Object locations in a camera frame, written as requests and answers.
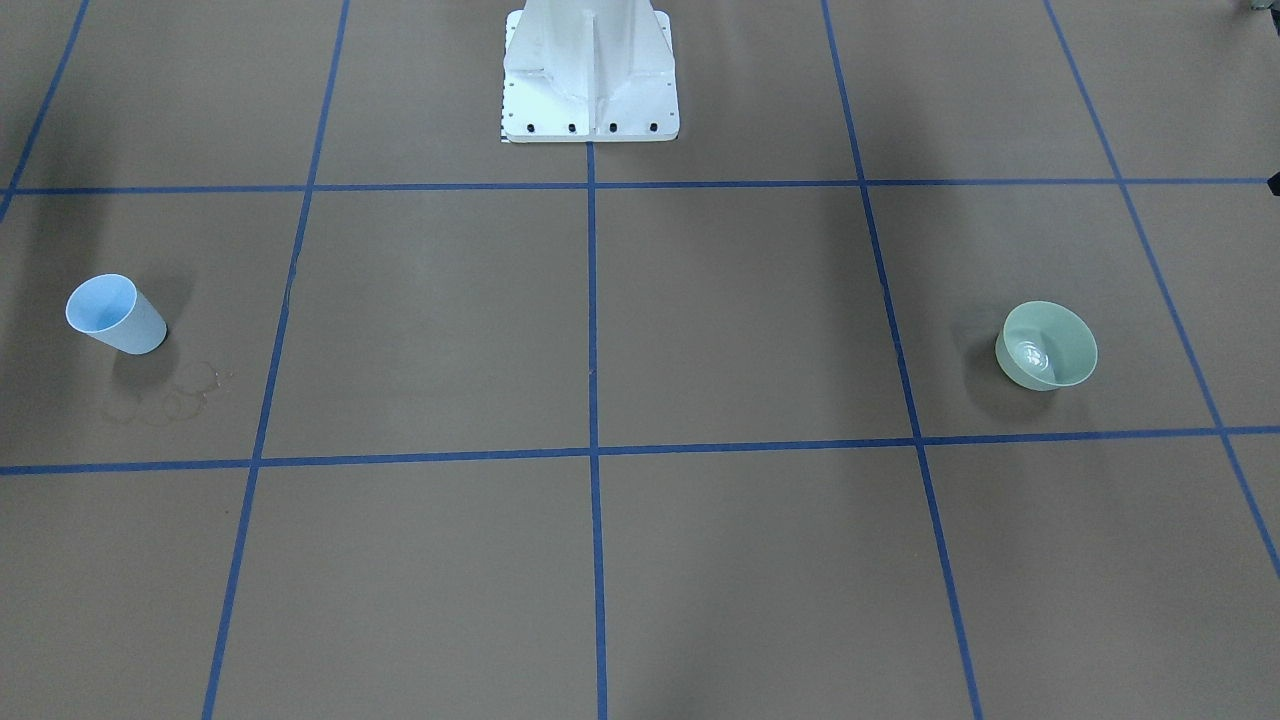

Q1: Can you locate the mint green bowl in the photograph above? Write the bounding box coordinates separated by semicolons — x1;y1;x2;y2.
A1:
995;300;1100;392

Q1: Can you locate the light blue plastic cup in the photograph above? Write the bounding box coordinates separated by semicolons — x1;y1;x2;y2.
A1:
65;274;168;355

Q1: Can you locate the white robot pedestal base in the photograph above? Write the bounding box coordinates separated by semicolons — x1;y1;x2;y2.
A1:
500;1;681;143

